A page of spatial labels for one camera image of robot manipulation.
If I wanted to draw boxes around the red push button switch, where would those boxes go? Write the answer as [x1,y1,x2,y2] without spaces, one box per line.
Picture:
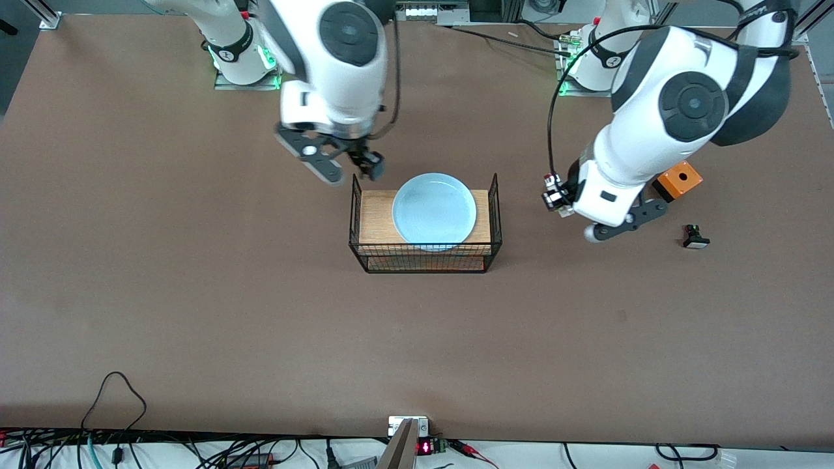
[543,172,576,218]

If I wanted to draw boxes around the light blue round plate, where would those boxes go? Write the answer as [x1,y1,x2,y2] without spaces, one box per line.
[392,173,478,253]

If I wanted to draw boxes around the black white push button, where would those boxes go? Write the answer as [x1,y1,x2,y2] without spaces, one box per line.
[682,223,711,250]

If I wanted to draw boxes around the light wooden shelf board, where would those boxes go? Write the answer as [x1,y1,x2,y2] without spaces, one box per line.
[367,255,487,272]
[359,190,492,256]

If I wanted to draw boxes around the black power adapter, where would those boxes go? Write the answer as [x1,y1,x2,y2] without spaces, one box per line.
[225,452,275,469]

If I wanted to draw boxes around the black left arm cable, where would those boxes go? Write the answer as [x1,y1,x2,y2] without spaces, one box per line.
[546,25,665,191]

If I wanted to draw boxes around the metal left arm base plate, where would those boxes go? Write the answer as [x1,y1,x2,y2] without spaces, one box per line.
[555,29,627,99]

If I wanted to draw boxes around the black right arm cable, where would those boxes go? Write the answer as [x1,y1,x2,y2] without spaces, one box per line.
[371,13,402,139]

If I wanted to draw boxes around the orange button enclosure box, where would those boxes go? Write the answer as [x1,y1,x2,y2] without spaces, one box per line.
[654,160,704,203]

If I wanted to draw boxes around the black wire basket rack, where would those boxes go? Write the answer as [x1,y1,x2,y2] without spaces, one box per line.
[349,173,503,274]

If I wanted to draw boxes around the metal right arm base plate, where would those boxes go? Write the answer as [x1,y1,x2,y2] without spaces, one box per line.
[214,26,283,91]

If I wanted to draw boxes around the black cable to arm base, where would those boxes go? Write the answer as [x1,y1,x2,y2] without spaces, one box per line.
[448,18,577,55]

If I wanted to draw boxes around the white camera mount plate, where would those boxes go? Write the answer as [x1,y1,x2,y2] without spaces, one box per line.
[388,416,430,438]

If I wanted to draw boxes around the red clip lead wire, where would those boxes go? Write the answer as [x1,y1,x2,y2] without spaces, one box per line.
[448,439,501,469]

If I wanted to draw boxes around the black coiled cable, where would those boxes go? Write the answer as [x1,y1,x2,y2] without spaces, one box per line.
[654,443,721,463]

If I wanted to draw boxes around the black looped table cable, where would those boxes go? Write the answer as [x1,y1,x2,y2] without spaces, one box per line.
[81,371,147,432]

